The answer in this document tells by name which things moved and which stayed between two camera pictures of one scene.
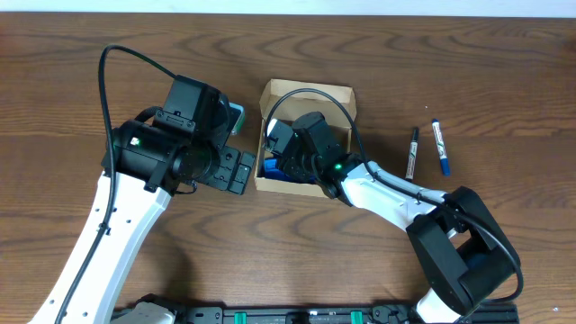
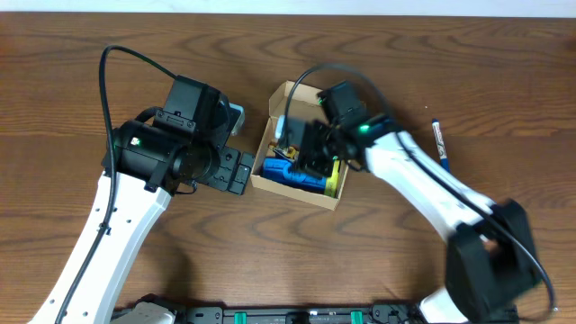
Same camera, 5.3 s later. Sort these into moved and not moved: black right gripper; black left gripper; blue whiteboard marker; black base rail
Moved: black right gripper
Not moved: black base rail; blue whiteboard marker; black left gripper
